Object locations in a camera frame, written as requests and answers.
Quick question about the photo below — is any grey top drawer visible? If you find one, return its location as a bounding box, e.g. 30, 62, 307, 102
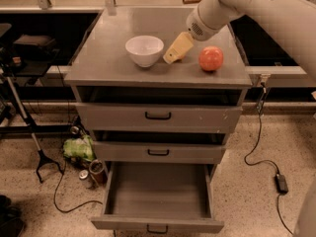
76, 103, 242, 133

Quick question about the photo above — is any grey open bottom drawer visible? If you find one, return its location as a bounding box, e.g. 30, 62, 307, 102
92, 162, 224, 234

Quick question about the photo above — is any black floor cable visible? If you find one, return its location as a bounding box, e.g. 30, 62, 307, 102
52, 161, 104, 214

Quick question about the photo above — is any brown tin can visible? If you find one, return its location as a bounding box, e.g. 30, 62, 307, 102
89, 159, 107, 185

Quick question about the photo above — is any black side shelf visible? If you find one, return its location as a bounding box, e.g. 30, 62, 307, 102
0, 23, 61, 79

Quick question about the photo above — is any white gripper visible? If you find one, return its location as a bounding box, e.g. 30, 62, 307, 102
163, 0, 237, 64

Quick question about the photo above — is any red apple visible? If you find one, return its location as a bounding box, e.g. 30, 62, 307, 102
198, 46, 224, 71

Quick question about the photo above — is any black power cable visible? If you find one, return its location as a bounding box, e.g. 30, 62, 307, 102
243, 86, 294, 236

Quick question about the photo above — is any silver soda can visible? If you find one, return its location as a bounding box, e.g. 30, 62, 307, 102
79, 170, 94, 189

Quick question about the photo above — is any green chip bag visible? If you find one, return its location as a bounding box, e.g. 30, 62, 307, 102
63, 135, 96, 162

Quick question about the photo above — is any grey middle drawer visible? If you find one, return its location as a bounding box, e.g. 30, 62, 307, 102
94, 141, 225, 164

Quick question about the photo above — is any grey drawer cabinet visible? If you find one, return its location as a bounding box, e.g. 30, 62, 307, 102
64, 6, 253, 180

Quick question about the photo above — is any white ceramic bowl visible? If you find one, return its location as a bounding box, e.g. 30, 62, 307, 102
125, 36, 164, 68

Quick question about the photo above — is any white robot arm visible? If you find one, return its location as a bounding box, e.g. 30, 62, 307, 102
164, 0, 316, 81

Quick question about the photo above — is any black reacher grabber tool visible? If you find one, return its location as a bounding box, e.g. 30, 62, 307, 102
4, 77, 64, 183

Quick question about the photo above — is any black power adapter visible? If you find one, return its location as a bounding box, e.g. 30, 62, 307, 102
275, 174, 288, 195

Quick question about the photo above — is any wooden stick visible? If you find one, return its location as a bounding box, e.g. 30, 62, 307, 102
182, 0, 201, 4

